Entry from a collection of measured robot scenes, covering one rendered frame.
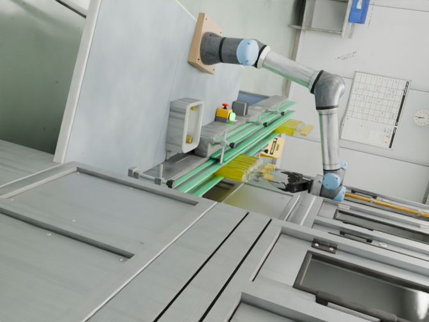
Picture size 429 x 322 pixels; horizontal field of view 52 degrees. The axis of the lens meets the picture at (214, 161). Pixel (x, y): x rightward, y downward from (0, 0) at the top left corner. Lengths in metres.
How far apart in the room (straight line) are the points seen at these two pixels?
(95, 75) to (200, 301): 0.86
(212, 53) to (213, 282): 1.34
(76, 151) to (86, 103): 0.15
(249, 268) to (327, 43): 7.16
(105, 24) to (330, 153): 1.06
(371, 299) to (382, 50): 7.05
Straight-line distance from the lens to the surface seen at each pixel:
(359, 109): 7.96
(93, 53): 1.43
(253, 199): 2.23
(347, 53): 7.92
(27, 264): 0.92
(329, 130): 1.94
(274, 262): 1.01
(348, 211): 2.45
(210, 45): 2.03
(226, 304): 0.82
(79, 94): 1.40
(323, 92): 1.92
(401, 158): 8.11
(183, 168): 1.93
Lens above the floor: 1.58
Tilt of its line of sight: 18 degrees down
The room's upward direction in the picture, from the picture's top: 104 degrees clockwise
